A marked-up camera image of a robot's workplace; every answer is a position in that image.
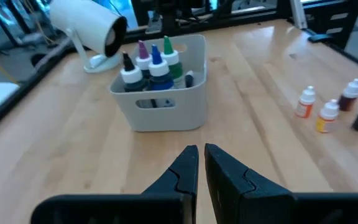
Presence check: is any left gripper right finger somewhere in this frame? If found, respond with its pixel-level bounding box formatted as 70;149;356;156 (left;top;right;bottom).
204;142;358;224

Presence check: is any small black dye bottle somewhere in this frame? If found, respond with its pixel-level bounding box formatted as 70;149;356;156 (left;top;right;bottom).
184;70;196;89

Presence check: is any small maroon dye bottle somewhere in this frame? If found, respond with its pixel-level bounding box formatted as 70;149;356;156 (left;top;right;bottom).
337;78;358;112

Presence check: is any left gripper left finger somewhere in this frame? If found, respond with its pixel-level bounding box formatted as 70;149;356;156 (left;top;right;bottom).
31;144;200;224

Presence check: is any large green dye bottle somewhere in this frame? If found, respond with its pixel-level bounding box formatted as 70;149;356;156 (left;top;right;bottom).
160;35;185;90

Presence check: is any large blue dye bottle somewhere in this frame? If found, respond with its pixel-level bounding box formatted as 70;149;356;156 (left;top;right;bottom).
147;44;175;91

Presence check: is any grey plastic storage bin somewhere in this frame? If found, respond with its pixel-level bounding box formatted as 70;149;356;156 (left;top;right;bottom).
109;33;208;133

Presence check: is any large purple-tip dye bottle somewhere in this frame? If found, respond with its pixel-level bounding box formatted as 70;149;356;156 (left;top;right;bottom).
135;40;154;80

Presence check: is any small orange-red dye bottle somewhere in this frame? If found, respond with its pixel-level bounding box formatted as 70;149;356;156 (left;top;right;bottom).
295;85;316;119
314;98;341;134

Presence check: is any large black-tip dye bottle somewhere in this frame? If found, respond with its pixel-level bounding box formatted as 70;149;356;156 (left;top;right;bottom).
119;52;149;93

